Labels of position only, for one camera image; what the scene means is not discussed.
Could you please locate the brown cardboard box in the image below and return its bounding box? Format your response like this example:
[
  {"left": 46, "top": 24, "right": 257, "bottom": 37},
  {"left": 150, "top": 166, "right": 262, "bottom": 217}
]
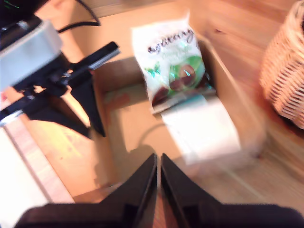
[{"left": 35, "top": 0, "right": 268, "bottom": 205}]

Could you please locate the white printed paper sheet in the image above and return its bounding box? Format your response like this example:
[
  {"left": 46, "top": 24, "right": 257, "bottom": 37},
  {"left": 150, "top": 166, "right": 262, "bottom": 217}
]
[{"left": 160, "top": 95, "right": 242, "bottom": 166}]

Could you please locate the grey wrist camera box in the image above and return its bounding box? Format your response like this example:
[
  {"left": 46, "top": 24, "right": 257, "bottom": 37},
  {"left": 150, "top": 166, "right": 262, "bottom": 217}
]
[{"left": 0, "top": 20, "right": 63, "bottom": 86}]

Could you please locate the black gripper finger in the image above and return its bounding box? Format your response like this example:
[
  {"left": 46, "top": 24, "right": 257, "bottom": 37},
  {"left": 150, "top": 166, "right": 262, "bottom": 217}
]
[
  {"left": 101, "top": 153, "right": 158, "bottom": 228},
  {"left": 160, "top": 154, "right": 220, "bottom": 228}
]

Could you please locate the teal card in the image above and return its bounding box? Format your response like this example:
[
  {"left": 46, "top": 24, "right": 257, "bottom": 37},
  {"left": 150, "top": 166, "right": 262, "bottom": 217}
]
[{"left": 185, "top": 91, "right": 216, "bottom": 103}]

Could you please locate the woven wicker basket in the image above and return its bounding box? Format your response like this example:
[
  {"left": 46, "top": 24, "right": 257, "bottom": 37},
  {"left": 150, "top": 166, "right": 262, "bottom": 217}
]
[{"left": 258, "top": 0, "right": 304, "bottom": 130}]

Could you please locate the black cable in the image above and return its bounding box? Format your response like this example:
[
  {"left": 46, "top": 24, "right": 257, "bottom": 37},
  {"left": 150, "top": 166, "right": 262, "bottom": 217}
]
[{"left": 57, "top": 0, "right": 102, "bottom": 34}]

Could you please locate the green Galaxy truffle egg bag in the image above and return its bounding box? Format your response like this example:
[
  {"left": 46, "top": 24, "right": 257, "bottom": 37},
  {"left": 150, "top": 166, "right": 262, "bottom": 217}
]
[{"left": 130, "top": 10, "right": 217, "bottom": 114}]

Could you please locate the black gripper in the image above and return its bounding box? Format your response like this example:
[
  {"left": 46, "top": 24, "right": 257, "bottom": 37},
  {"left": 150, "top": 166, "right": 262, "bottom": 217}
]
[{"left": 0, "top": 42, "right": 121, "bottom": 141}]

